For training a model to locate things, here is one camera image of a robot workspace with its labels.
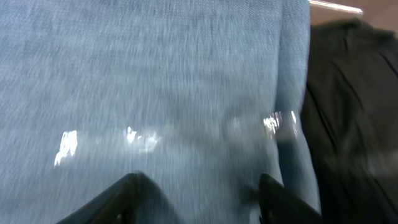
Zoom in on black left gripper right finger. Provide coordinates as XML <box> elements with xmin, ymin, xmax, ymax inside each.
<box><xmin>258</xmin><ymin>174</ymin><xmax>325</xmax><ymax>224</ymax></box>

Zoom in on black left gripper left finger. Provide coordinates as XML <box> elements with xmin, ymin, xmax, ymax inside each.
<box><xmin>57</xmin><ymin>173</ymin><xmax>144</xmax><ymax>224</ymax></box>

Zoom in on black garment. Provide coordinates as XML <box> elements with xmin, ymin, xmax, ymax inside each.
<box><xmin>301</xmin><ymin>19</ymin><xmax>397</xmax><ymax>223</ymax></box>

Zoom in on blue denim jeans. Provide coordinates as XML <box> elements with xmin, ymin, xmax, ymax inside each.
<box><xmin>1</xmin><ymin>0</ymin><xmax>321</xmax><ymax>223</ymax></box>

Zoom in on clear plastic storage container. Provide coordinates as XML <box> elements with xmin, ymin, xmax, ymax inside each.
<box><xmin>308</xmin><ymin>0</ymin><xmax>363</xmax><ymax>15</ymax></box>

